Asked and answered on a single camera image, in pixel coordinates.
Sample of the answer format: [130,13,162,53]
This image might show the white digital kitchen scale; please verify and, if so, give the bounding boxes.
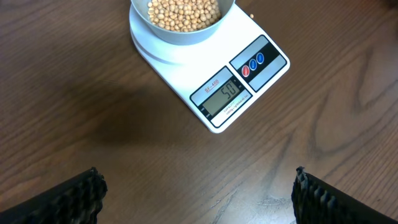
[129,3,290,133]

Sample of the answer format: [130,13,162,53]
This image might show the soybeans in bowl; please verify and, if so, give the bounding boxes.
[146,0,222,32]

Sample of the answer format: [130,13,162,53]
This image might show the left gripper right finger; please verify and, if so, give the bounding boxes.
[291,167,397,224]

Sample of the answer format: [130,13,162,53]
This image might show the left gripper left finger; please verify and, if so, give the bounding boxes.
[1,167,108,224]

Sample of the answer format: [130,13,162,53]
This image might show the pale grey round bowl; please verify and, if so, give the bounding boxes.
[131,0,236,45]

